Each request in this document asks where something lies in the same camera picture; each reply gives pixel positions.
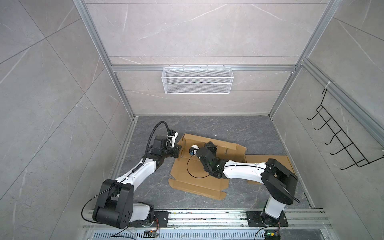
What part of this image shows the cardboard box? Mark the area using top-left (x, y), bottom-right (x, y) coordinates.
top-left (238, 155), bottom-right (297, 185)
top-left (167, 133), bottom-right (248, 201)

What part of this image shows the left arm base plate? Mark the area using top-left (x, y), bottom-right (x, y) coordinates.
top-left (129, 211), bottom-right (169, 228)

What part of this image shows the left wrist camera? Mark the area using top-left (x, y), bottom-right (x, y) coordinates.
top-left (168, 129), bottom-right (178, 148)

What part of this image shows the aluminium mounting rail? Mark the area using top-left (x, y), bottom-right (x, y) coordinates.
top-left (80, 209), bottom-right (334, 231)

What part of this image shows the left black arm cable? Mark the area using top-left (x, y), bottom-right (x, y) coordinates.
top-left (80, 120), bottom-right (170, 225)

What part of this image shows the aluminium frame profile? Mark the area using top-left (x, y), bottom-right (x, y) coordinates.
top-left (71, 0), bottom-right (384, 145)

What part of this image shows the white wire mesh basket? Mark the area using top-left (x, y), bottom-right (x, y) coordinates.
top-left (162, 67), bottom-right (234, 95)

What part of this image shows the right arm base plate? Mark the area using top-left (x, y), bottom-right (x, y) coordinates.
top-left (245, 211), bottom-right (289, 227)

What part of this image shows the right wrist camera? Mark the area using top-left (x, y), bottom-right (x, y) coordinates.
top-left (189, 145), bottom-right (200, 156)

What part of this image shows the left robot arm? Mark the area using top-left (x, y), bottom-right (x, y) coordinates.
top-left (92, 136), bottom-right (181, 229)

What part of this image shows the black wire hook rack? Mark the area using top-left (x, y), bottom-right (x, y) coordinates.
top-left (307, 89), bottom-right (384, 170)

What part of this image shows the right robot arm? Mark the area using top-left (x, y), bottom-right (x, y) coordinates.
top-left (189, 142), bottom-right (299, 226)

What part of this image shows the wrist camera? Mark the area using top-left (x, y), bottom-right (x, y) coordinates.
top-left (189, 145), bottom-right (200, 156)
top-left (168, 129), bottom-right (178, 148)

